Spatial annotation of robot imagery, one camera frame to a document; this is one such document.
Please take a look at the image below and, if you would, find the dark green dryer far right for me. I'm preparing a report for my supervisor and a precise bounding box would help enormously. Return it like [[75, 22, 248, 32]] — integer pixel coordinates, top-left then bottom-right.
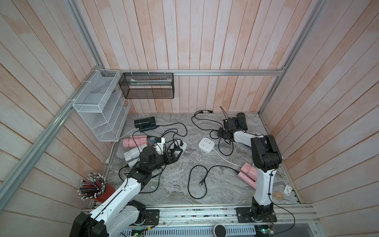
[[236, 112, 248, 131]]

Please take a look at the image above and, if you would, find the white square power strip right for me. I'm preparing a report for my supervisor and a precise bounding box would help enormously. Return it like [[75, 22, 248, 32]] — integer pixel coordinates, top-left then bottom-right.
[[198, 137, 215, 154]]

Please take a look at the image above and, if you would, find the white cable right strip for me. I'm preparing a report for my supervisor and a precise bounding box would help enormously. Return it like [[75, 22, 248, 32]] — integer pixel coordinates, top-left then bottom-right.
[[211, 148, 245, 168]]

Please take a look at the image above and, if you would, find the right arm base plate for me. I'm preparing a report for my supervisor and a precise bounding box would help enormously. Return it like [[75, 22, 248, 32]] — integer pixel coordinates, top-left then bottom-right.
[[235, 199, 277, 223]]

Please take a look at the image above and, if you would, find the white square power strip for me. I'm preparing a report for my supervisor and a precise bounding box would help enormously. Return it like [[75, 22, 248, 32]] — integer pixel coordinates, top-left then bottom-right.
[[198, 137, 215, 154], [173, 140, 187, 153]]

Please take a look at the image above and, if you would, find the red pencil cup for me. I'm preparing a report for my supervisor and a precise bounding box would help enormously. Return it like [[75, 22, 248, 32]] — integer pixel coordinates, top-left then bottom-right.
[[77, 172, 115, 203]]

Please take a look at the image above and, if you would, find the dark green folded hair dryer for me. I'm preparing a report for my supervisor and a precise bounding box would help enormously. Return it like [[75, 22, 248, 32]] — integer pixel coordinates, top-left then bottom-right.
[[134, 117, 158, 131]]

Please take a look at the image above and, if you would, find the pink folded hair dryer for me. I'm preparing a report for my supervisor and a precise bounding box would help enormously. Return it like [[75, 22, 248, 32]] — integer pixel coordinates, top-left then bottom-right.
[[122, 135, 148, 148]]

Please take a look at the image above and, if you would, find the round black white knob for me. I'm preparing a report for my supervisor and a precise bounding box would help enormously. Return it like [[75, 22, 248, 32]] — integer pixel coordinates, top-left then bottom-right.
[[212, 224, 227, 237]]

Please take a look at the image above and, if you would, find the small white paper tag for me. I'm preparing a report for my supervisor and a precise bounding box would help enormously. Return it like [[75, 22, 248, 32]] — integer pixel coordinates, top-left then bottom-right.
[[284, 185, 293, 196]]

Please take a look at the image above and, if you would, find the white hair dryer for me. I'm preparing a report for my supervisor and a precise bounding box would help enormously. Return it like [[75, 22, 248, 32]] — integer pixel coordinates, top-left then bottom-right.
[[124, 143, 148, 168]]

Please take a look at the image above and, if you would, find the black loose cord front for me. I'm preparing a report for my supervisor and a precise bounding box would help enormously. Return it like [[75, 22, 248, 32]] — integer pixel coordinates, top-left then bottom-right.
[[188, 164, 240, 199]]

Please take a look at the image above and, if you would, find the black cord of green dryer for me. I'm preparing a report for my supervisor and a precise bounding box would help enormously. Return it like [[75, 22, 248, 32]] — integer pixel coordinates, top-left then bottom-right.
[[155, 122, 189, 146]]

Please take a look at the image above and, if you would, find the pink hair dryer under arm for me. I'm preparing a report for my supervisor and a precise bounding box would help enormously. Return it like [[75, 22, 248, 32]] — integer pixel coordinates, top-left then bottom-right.
[[238, 163, 258, 190]]

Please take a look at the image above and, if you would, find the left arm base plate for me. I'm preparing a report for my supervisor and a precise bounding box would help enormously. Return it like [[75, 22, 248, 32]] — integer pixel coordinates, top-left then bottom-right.
[[132, 209, 160, 226]]

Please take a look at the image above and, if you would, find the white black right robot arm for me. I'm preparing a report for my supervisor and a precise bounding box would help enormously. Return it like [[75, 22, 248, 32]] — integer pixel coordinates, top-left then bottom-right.
[[217, 113, 282, 206]]

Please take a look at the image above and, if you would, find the black mesh wall basket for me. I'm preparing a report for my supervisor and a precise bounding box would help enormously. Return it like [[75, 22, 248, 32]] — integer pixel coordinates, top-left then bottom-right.
[[118, 72, 175, 99]]

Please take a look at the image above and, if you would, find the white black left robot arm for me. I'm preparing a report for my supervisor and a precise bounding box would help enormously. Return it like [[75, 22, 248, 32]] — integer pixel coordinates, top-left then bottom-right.
[[70, 146, 183, 237]]

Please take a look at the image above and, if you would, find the white wire mesh shelf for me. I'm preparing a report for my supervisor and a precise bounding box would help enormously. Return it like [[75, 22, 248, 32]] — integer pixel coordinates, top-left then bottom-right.
[[73, 70, 130, 142]]

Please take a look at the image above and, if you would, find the white square power strip left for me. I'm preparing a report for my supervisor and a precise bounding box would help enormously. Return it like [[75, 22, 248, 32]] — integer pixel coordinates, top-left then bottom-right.
[[173, 140, 187, 153]]

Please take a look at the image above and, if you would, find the black cord of pink dryer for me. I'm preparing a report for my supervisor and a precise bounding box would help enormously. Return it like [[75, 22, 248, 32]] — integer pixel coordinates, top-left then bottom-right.
[[147, 130, 181, 149]]

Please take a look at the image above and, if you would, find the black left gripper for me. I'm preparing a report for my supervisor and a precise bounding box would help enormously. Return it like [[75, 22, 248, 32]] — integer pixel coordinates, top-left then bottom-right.
[[148, 149, 183, 172]]

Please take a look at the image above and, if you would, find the tape roll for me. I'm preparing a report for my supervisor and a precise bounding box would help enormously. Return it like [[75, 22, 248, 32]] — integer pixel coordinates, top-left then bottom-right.
[[273, 191, 283, 200]]

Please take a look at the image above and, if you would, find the white power strip cable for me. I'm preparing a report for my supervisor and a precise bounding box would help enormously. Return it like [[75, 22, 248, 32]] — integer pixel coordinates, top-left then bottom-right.
[[105, 128, 140, 165]]

